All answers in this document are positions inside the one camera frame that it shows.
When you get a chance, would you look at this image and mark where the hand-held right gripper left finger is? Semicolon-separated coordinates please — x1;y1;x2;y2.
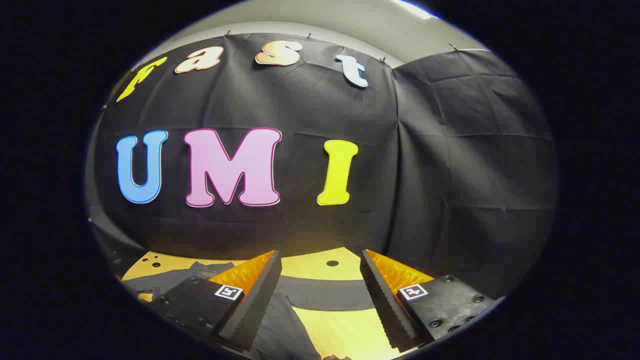
150;250;283;352

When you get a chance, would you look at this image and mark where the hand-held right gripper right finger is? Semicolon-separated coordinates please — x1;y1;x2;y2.
360;249;506;353

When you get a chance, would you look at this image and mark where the grey button shirt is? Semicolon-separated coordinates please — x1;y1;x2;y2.
122;261;376;360

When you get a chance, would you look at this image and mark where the black backdrop cloth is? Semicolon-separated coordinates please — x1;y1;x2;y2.
85;32;558;301

